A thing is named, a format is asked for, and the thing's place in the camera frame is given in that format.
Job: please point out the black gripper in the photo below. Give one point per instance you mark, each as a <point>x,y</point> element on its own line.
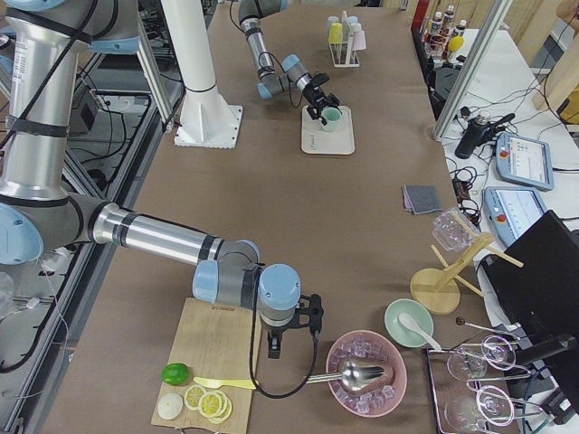
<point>277,330</point>
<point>312,96</point>

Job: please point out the green cup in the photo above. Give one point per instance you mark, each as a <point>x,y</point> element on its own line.
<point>330,117</point>

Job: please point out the cream rectangular tray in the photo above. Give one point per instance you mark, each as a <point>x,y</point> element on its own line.
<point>316,141</point>

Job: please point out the yellow cup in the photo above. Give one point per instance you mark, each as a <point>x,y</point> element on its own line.
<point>335,33</point>

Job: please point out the pink cup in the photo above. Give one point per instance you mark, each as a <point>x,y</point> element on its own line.
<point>358,43</point>

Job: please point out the light blue cup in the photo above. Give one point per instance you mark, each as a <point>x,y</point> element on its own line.
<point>332,20</point>

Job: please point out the wooden cup tree stand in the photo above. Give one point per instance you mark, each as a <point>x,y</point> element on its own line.
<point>437,289</point>

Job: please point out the clear plastic cup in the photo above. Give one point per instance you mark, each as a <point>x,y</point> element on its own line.
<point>453,230</point>

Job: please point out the bamboo cutting board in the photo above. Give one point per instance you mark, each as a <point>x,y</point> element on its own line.
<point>214,342</point>

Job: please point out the yellow plastic knife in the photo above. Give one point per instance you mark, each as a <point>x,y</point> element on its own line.
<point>246,384</point>

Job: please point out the metal ice scoop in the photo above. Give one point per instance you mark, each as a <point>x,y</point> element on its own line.
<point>357,376</point>

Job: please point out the clear ice cubes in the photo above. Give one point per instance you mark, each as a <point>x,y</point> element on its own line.
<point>380,394</point>

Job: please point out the lemon slice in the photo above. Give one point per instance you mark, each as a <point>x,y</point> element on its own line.
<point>193,396</point>
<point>212,404</point>
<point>224,415</point>

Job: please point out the pink bowl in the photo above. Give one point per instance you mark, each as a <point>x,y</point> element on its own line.
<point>396,360</point>

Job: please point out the green lime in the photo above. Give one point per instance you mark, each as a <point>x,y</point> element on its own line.
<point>175,374</point>

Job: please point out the green bowl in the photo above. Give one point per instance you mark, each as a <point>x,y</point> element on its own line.
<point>401,334</point>

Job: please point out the grey folded cloth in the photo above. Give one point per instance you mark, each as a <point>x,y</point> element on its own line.
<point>420,199</point>

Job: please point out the white ceramic spoon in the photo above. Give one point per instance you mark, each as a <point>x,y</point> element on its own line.
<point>407,321</point>

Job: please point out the black bottle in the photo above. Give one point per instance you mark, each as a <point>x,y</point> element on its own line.
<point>472,137</point>

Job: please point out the wine glass rack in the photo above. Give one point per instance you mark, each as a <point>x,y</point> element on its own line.
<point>468,386</point>

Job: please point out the upper teach pendant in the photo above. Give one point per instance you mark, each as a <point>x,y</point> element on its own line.
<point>522,160</point>

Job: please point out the teach pendant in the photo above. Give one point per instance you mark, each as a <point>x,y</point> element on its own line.
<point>513,210</point>
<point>522,160</point>

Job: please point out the lower teach pendant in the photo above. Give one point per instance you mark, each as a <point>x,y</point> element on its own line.
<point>513,210</point>

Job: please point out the black laptop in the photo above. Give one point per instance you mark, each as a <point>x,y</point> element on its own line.
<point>541,296</point>

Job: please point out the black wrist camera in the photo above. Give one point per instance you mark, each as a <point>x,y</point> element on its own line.
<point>309,314</point>
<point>318,80</point>

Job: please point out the white wire cup rack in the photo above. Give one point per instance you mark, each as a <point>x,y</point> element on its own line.
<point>342,55</point>

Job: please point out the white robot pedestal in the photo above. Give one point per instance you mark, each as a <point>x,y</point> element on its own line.
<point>206,119</point>

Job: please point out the aluminium frame post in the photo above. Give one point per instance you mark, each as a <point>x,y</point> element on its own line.
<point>475,57</point>

